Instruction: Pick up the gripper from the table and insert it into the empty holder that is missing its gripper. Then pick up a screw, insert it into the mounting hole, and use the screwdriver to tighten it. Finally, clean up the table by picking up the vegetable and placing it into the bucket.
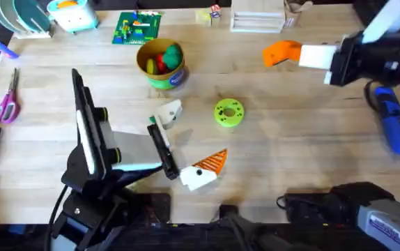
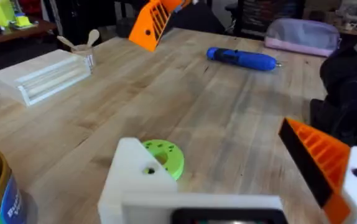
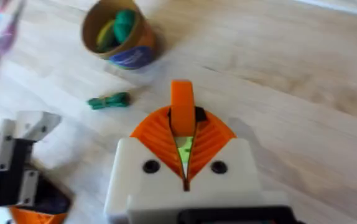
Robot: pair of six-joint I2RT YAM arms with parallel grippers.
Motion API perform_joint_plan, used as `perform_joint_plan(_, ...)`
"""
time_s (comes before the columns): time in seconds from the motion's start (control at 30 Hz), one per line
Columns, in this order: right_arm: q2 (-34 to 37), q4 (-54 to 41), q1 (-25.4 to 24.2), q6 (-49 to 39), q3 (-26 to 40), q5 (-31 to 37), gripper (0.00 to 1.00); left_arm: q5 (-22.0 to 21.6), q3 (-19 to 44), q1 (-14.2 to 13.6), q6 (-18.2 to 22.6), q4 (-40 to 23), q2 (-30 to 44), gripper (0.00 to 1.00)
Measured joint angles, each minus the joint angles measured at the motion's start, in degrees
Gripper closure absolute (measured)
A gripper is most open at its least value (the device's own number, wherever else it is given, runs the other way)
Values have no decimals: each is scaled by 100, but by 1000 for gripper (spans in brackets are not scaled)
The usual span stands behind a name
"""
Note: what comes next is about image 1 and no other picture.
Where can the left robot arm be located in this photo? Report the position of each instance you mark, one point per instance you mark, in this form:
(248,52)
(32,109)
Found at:
(92,212)

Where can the purple pink scissors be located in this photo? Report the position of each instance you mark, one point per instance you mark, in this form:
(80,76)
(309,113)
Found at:
(9,104)

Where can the black upright wrist plate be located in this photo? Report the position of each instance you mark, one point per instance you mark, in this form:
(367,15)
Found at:
(83,115)

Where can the brown paper bag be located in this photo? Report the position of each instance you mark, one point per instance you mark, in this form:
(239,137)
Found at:
(295,14)

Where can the rack with teal plates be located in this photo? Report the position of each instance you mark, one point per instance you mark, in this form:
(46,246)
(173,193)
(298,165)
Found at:
(25,15)

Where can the yellow tub with toys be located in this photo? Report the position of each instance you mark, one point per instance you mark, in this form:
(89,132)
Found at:
(167,75)

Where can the white teal toy toaster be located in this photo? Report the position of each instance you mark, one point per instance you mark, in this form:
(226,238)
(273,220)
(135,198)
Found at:
(72,17)

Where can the black rail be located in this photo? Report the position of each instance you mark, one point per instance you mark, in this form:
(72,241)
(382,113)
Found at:
(193,238)

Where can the green disc with holes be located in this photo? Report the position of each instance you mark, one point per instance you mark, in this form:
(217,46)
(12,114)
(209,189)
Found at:
(222,116)

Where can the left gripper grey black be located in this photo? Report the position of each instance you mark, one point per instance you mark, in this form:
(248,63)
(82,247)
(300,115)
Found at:
(134,150)

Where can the blue electric screwdriver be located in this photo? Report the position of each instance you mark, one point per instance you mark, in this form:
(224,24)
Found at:
(393,122)

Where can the green board with blocks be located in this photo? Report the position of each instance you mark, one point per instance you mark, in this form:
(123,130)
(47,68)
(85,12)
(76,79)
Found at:
(135,29)

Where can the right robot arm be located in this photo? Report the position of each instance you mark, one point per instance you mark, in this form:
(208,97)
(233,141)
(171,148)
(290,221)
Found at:
(377,216)

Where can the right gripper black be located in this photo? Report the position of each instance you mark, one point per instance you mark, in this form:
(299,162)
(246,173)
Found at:
(377,62)

